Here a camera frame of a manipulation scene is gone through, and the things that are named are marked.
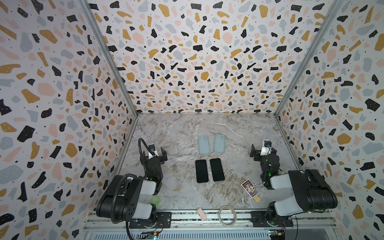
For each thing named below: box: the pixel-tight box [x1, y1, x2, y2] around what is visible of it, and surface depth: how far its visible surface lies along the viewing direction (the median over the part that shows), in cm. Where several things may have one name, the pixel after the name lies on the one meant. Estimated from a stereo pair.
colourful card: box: [241, 179, 260, 199], surface depth 85 cm
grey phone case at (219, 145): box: [213, 134, 226, 154], surface depth 108 cm
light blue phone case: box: [198, 135, 210, 155], surface depth 106 cm
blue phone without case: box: [210, 158, 225, 182], surface depth 93 cm
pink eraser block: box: [196, 207, 207, 222], surface depth 76 cm
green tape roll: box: [150, 196, 161, 206], surface depth 81 cm
